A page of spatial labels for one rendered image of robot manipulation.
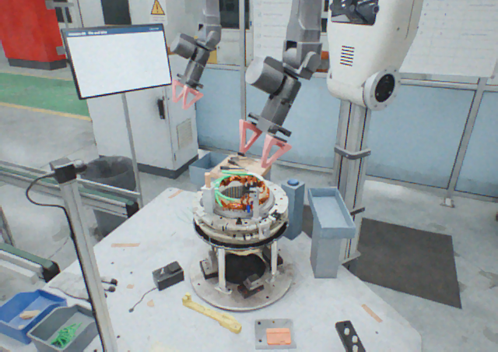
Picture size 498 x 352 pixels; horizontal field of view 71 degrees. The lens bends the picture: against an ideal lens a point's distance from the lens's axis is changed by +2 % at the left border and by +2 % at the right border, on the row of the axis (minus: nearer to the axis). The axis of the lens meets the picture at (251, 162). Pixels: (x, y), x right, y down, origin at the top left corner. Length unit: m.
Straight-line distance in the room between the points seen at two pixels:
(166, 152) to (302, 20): 2.88
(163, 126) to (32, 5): 2.00
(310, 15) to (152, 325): 1.00
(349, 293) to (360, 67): 0.77
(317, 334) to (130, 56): 1.57
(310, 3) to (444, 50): 2.43
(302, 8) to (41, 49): 4.13
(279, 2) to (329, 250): 2.43
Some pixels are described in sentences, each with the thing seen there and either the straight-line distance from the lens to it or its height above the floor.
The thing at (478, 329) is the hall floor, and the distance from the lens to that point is 2.55.
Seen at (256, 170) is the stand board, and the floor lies 1.06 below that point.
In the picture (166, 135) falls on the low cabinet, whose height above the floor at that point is 0.48.
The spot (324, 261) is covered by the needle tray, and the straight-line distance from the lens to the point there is 1.32.
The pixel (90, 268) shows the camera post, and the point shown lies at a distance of 0.99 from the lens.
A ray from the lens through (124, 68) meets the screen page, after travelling 2.02.
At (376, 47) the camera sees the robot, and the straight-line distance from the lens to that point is 1.19.
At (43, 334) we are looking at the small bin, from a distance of 1.31.
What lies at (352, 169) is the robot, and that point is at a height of 1.11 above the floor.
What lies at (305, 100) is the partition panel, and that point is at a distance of 3.38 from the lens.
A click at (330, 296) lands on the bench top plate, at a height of 0.78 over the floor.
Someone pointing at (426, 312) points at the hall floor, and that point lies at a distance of 2.50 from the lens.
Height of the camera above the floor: 1.72
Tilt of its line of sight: 26 degrees down
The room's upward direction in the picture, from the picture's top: straight up
